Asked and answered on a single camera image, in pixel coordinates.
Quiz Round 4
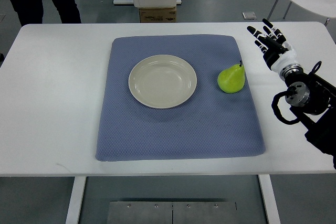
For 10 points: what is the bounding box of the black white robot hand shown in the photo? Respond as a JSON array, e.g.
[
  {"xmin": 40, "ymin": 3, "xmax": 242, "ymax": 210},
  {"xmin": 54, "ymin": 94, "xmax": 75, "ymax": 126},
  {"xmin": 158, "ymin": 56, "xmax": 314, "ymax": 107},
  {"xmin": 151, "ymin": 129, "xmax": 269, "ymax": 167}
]
[{"xmin": 247, "ymin": 19, "xmax": 299, "ymax": 76}]

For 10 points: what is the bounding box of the green pear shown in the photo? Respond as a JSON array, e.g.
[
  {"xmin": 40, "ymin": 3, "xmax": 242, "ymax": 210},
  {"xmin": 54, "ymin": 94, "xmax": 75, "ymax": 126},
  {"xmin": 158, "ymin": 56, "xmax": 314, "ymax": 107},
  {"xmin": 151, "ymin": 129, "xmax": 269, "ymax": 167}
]
[{"xmin": 217, "ymin": 61, "xmax": 245, "ymax": 93}]

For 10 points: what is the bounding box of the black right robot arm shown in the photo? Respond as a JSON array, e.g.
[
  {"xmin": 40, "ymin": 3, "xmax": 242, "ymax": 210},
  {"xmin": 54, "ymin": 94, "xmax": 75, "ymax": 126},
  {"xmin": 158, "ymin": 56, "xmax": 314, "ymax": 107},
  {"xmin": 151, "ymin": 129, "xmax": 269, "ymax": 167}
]
[{"xmin": 279, "ymin": 61, "xmax": 335, "ymax": 164}]

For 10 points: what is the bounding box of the grey floor socket plate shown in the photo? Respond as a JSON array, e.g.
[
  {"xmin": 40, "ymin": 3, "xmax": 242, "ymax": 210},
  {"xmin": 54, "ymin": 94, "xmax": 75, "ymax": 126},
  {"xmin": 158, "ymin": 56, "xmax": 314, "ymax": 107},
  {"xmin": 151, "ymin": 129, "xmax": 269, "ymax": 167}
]
[{"xmin": 242, "ymin": 12, "xmax": 257, "ymax": 20}]

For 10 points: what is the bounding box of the beige round plate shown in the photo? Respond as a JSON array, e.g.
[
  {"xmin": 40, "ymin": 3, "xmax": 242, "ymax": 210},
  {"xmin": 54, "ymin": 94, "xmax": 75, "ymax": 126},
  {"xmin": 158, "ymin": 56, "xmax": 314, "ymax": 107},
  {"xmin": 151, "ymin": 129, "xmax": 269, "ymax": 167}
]
[{"xmin": 128, "ymin": 55, "xmax": 197, "ymax": 109}]

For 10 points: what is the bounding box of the blue woven mat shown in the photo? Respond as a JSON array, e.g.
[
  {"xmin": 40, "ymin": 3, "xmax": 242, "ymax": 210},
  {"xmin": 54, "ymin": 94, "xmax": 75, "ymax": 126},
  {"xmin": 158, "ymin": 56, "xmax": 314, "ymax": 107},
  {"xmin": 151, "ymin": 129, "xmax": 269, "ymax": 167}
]
[{"xmin": 96, "ymin": 35, "xmax": 265, "ymax": 161}]

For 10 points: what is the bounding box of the brown cardboard box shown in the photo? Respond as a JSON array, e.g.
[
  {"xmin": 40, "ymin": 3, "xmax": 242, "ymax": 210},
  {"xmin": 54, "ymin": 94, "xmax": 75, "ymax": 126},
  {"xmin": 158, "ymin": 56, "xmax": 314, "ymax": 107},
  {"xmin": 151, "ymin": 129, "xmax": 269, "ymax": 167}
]
[{"xmin": 139, "ymin": 7, "xmax": 177, "ymax": 23}]

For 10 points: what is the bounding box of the right white table leg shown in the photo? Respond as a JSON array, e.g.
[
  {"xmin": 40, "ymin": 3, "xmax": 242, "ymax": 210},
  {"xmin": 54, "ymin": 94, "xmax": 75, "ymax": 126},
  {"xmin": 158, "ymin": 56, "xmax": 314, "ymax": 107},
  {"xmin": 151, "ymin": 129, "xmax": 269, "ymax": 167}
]
[{"xmin": 258, "ymin": 174, "xmax": 281, "ymax": 224}]

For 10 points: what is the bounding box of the white table leg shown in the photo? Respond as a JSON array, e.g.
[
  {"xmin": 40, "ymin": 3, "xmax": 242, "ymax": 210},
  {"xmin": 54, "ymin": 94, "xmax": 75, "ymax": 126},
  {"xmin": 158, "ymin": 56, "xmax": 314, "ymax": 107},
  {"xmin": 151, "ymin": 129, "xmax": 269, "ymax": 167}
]
[
  {"xmin": 65, "ymin": 176, "xmax": 86, "ymax": 224},
  {"xmin": 258, "ymin": 174, "xmax": 281, "ymax": 224}
]

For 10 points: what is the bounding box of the left white table leg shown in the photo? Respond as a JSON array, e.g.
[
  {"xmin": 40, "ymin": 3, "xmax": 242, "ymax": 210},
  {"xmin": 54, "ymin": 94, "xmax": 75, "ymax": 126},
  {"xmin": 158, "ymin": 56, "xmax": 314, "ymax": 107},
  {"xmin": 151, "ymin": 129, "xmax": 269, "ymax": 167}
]
[{"xmin": 65, "ymin": 176, "xmax": 86, "ymax": 224}]

